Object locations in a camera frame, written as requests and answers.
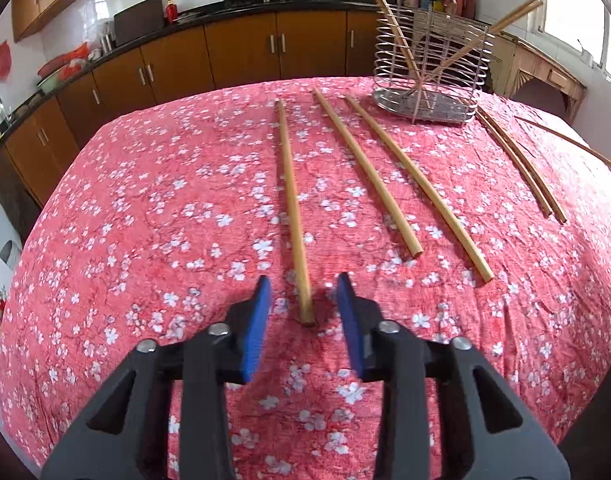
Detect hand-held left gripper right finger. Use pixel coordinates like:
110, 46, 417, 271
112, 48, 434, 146
335, 272, 571, 480

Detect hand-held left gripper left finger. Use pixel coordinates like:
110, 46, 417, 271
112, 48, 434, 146
40, 276, 273, 480

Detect metal wire utensil holder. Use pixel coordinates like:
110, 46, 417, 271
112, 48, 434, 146
373, 0, 496, 125

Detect cream wooden side table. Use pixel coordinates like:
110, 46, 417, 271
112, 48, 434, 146
490, 32, 586, 111

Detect red floral tablecloth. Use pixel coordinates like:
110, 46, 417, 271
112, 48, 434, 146
0, 76, 611, 480

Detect sliding glass window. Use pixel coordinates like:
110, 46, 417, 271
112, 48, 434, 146
533, 0, 611, 91

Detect wooden base cabinets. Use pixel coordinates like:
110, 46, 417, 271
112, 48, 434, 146
0, 9, 386, 211

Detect black kitchen countertop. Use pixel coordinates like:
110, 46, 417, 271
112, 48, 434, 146
0, 0, 401, 156

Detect dark cutting board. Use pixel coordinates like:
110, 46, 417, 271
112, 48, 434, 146
114, 0, 166, 47

